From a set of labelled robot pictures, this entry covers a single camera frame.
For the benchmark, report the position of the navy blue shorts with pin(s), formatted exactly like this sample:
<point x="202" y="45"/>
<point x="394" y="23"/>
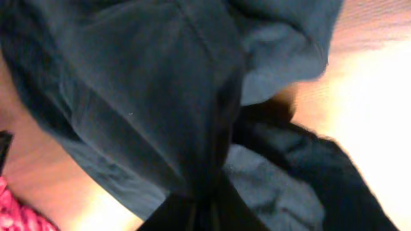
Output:
<point x="154" y="98"/>

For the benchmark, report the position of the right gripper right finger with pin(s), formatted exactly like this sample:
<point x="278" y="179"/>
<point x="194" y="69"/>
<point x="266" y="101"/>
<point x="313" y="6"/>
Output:
<point x="230" y="213"/>

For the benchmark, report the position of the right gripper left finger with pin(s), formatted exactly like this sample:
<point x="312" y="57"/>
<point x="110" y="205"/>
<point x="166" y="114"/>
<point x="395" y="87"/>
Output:
<point x="176" y="213"/>

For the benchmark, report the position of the red t-shirt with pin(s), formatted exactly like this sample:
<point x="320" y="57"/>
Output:
<point x="18" y="217"/>

